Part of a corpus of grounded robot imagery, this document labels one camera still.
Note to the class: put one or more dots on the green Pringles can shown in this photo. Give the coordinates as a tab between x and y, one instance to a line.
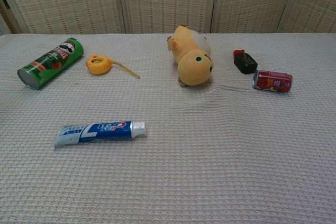
52	61

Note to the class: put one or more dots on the blue white toothpaste tube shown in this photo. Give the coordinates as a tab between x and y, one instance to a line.
99	132

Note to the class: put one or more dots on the white toothpaste cap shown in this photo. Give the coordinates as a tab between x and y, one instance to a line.
139	129

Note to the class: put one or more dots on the red soda can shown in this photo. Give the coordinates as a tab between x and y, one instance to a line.
273	81

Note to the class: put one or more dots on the black red small bottle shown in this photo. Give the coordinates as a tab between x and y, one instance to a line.
245	63

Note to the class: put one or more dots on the beige woven tablecloth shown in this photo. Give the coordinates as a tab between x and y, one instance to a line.
183	169

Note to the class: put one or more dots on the yellow plush animal toy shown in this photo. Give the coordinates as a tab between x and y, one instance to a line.
194	69

